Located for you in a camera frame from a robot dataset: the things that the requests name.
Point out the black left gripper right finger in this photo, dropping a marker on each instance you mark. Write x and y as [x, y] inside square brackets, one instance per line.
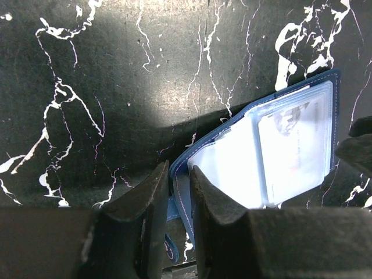
[232, 241]

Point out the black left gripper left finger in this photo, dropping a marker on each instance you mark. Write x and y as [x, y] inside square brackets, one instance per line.
[126, 237]

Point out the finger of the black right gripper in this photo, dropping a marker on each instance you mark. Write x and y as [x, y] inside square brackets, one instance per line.
[356, 150]

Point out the blue card holder wallet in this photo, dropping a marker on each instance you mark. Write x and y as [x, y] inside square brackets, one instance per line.
[273, 150]

